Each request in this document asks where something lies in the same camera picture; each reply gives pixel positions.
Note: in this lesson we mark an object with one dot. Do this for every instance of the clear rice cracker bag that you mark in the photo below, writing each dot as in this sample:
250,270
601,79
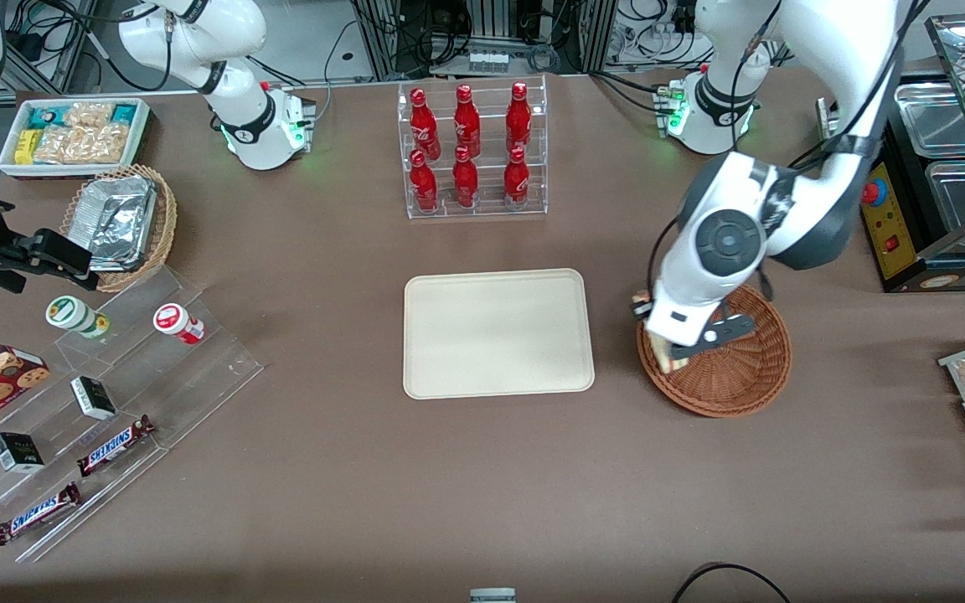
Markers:
80,144
89,114

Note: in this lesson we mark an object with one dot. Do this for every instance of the red capped white bottle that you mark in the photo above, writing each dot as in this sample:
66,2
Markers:
177,322

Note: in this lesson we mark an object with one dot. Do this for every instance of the small black box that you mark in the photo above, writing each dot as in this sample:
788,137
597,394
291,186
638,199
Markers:
18,452
93,398

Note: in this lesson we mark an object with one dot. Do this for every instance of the red cola bottle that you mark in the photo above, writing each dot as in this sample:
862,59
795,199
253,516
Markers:
465,182
518,121
424,186
467,126
425,126
516,182

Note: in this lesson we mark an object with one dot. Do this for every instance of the aluminium frame rack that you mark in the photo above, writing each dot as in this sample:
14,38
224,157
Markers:
382,38

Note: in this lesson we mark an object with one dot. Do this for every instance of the clear acrylic stepped display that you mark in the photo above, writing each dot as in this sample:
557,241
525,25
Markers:
164,394

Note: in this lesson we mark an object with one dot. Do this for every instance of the white power strip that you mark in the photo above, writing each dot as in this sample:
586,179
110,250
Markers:
487,62

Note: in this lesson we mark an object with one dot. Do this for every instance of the light tan wicker basket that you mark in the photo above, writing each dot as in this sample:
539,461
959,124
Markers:
162,226

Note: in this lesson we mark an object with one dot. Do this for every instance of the teal snack packet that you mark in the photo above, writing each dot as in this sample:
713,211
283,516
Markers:
47,117
124,114

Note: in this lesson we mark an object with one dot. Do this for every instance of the cream plastic tray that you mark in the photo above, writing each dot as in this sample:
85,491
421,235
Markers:
499,335

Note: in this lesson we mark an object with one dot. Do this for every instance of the green capped white bottle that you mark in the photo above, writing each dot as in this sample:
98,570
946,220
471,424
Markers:
72,316

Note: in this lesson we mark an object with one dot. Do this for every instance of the triangular sandwich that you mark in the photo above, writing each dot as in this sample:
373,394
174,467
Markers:
663,356

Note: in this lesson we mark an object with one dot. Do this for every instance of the white snack bin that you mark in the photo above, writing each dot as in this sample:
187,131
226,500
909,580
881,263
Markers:
9,163

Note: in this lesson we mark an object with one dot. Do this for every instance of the clear acrylic bottle rack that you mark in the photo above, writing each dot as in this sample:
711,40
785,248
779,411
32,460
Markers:
482,167

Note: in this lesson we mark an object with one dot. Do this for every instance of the silver foil container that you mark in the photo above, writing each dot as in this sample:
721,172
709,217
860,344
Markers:
114,222

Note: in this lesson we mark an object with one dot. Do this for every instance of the Snickers chocolate bar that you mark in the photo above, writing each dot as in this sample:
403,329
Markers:
114,445
37,513

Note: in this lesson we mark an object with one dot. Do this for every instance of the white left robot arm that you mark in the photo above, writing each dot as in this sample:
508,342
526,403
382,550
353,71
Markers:
817,50

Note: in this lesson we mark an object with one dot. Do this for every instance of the brown round wicker basket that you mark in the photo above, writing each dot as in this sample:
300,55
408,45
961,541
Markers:
742,377

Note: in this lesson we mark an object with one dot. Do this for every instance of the small grey device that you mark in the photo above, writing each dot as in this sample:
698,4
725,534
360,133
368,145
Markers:
492,595

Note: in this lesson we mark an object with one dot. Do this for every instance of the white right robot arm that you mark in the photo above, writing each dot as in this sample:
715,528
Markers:
256,126

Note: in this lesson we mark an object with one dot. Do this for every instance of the black food warmer machine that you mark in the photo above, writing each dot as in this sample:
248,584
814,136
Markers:
897,251

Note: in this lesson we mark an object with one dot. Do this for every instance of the yellow snack packet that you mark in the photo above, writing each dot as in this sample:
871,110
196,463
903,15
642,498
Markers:
26,146

